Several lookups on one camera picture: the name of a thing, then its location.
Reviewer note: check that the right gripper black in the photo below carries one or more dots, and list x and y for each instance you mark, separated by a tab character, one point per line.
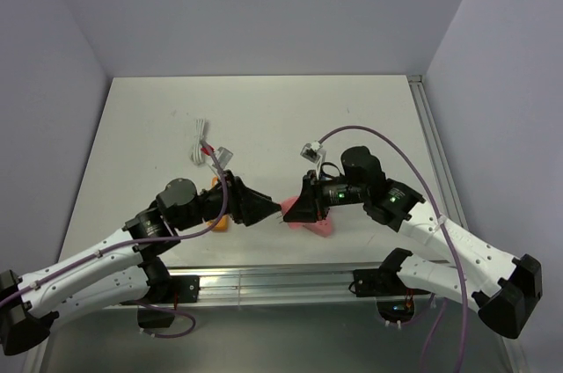
305	208

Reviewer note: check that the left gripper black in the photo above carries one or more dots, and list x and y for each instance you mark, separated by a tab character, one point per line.
246	205

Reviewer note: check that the pink triangular power strip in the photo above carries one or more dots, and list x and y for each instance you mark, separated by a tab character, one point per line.
322	228

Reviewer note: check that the orange power strip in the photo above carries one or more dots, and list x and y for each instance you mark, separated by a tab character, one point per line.
223	224

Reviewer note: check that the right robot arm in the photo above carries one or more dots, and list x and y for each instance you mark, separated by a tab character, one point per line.
501	288

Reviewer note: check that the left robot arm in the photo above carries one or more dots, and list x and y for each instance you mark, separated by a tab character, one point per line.
124	267

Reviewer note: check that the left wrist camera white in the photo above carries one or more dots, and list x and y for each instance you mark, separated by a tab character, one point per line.
223	155

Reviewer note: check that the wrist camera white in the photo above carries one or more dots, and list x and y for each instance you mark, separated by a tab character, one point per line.
223	155
315	153

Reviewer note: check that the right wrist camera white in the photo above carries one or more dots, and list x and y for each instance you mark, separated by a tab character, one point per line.
315	153

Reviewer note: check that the front aluminium rail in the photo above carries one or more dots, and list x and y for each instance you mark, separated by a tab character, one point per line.
272	283

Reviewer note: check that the aluminium rail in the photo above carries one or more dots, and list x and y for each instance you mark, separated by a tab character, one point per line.
272	283
446	184

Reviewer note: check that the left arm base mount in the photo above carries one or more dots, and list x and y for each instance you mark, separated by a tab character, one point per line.
181	289

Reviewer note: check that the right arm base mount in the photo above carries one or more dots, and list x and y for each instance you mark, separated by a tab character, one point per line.
397	305

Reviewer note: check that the right aluminium rail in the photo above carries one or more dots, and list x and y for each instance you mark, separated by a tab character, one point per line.
446	184

